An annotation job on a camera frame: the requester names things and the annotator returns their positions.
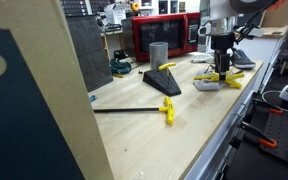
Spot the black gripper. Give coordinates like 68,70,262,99
211,33,236,82

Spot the small yellow T-handle hex key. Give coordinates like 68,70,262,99
193,73,220,83

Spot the silver cylindrical container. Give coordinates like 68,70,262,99
149,41,169,72

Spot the grey knit cloth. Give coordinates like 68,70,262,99
192,68,233,92

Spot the grey canvas sneaker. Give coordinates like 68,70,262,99
229,47,257,70

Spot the cream white cloth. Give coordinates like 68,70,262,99
191,52,218,64

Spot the black wedge hex key holder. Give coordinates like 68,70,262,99
142,68,182,98

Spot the red and black microwave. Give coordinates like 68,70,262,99
132,12,203,63

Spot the cardboard box red print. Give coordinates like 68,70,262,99
260,0,288,29

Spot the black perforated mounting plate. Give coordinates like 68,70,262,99
259,109,288,169

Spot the grey metal plate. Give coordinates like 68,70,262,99
121,17,136,58

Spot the small wooden table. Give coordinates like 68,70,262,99
100,29,125,63

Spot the dark grey mesh panel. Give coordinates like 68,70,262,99
66,14,114,93

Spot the large yellow T-handle hex key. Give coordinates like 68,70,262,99
224,70,249,81

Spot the thin yellow T-handle hex key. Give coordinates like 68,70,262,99
157,62,178,80

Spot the black clamp orange handle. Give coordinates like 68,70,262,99
253,99,284,116
240,121,278,149

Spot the long-shaft yellow T-handle hex key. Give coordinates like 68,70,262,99
93,96,176,126

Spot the green coiled cable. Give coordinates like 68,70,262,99
109,58,133,76

